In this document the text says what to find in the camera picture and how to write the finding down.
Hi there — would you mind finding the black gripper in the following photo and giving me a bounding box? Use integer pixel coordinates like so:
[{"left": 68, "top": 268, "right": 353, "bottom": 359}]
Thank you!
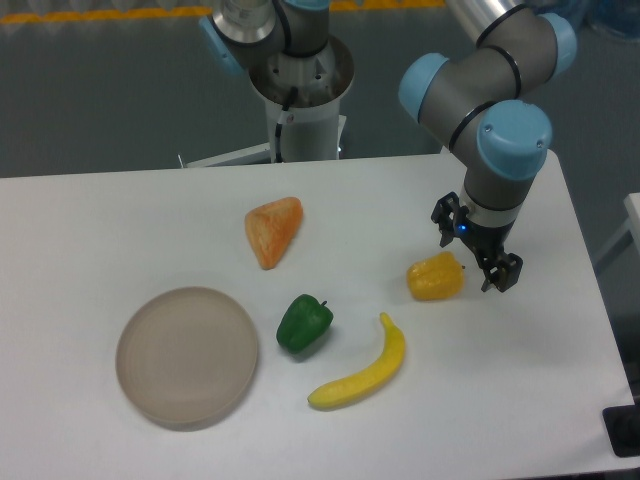
[{"left": 431, "top": 192, "right": 523, "bottom": 293}]

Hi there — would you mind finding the yellow toy pepper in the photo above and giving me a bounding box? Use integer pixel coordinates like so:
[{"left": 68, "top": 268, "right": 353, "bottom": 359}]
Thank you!
[{"left": 406, "top": 251, "right": 465, "bottom": 301}]

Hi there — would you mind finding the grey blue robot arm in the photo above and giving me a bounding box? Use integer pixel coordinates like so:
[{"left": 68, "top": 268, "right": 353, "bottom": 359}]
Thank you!
[{"left": 200, "top": 1, "right": 577, "bottom": 291}]

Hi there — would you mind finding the green toy pepper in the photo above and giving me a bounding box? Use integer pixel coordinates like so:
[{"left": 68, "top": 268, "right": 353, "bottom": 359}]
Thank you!
[{"left": 276, "top": 294, "right": 334, "bottom": 354}]

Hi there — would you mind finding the white furniture at right edge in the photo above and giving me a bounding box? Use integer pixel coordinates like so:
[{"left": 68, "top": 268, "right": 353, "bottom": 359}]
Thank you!
[{"left": 592, "top": 192, "right": 639, "bottom": 275}]

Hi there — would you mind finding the yellow toy banana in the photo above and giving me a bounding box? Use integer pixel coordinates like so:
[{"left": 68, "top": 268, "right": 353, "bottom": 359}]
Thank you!
[{"left": 307, "top": 312, "right": 406, "bottom": 411}]

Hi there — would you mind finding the orange toy fruit wedge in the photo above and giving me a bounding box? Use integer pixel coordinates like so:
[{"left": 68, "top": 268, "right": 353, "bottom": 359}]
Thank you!
[{"left": 244, "top": 197, "right": 304, "bottom": 270}]

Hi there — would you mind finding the black object at table edge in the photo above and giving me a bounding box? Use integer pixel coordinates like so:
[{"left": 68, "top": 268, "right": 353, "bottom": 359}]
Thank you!
[{"left": 602, "top": 404, "right": 639, "bottom": 458}]

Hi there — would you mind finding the blue plastic bag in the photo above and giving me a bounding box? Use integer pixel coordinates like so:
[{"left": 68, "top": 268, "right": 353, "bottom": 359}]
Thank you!
[{"left": 545, "top": 0, "right": 639, "bottom": 42}]

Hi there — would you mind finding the beige round plate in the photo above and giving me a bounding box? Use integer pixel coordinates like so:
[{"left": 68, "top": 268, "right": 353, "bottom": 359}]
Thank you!
[{"left": 115, "top": 287, "right": 259, "bottom": 431}]

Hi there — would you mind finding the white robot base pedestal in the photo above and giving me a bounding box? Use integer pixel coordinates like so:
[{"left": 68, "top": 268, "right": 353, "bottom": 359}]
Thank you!
[{"left": 184, "top": 35, "right": 354, "bottom": 168}]

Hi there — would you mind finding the black base cable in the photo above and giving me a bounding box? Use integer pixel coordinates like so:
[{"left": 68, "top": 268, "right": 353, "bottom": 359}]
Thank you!
[{"left": 272, "top": 86, "right": 299, "bottom": 164}]

